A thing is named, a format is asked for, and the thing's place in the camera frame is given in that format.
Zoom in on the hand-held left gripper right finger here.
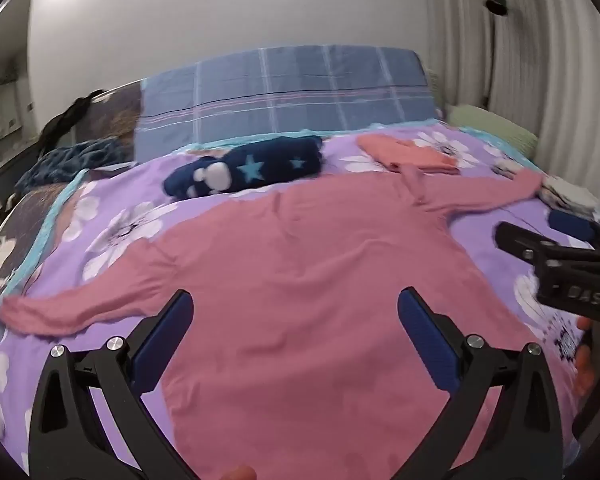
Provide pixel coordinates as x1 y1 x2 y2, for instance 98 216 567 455
398 287 564 480

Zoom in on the stack of folded clothes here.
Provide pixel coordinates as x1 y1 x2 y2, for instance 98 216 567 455
539 174 600 212

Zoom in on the folded salmon garment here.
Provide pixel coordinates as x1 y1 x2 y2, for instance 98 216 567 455
357 132 462 177

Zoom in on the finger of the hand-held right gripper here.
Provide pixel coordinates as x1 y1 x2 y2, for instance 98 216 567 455
494 221 561 264

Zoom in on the black device on stand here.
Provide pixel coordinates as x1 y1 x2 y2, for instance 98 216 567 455
482 0 508 108

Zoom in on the pink long-sleeve shirt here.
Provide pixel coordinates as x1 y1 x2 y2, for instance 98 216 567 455
0 162 581 480

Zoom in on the folded navy cloth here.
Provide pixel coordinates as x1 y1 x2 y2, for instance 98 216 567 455
549 209 597 242

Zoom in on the dark teal blanket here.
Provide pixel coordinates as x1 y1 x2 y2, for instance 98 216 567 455
15 139 137 192

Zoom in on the person's right hand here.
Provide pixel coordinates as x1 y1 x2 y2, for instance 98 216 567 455
576 317 597 388

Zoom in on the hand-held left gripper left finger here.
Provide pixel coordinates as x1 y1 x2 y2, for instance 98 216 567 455
27 289 196 480

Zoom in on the blue plaid pillow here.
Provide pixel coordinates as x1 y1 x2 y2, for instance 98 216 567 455
134 46 447 162

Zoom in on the black garment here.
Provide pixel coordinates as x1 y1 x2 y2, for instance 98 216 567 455
36 93 97 156

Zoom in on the white curtain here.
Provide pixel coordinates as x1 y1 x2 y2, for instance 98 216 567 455
425 0 600 221

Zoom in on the brown patterned bed cover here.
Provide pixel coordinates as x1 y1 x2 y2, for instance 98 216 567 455
0 80 147 321

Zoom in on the green pillow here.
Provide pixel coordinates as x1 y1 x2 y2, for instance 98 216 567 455
447 104 540 158

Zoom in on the navy star-print garment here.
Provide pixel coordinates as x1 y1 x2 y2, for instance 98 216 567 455
163 135 325 198

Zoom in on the purple floral bedsheet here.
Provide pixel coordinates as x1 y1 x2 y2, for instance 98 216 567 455
0 122 600 480

